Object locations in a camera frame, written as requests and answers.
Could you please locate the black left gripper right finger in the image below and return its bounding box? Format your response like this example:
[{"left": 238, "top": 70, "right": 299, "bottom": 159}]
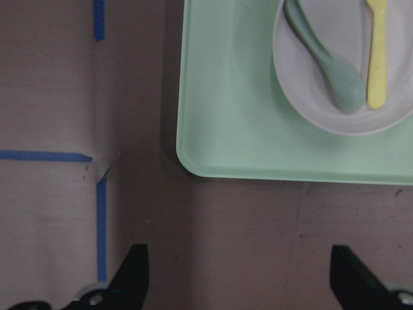
[{"left": 330, "top": 245, "right": 412, "bottom": 309}]

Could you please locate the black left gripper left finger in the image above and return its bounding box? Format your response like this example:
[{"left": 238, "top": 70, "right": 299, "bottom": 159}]
[{"left": 67, "top": 244, "right": 149, "bottom": 310}]

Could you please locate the yellow plastic fork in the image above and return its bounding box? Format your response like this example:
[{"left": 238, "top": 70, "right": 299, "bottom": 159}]
[{"left": 365, "top": 0, "right": 388, "bottom": 110}]

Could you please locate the white round plate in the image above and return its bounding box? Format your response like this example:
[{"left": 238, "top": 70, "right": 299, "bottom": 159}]
[{"left": 272, "top": 1, "right": 412, "bottom": 136}]

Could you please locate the green plastic spoon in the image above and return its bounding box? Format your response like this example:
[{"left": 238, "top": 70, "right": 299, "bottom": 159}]
[{"left": 283, "top": 1, "right": 366, "bottom": 114}]

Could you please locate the light green tray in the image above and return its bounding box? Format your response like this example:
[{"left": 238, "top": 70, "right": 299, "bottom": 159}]
[{"left": 176, "top": 1, "right": 412, "bottom": 185}]

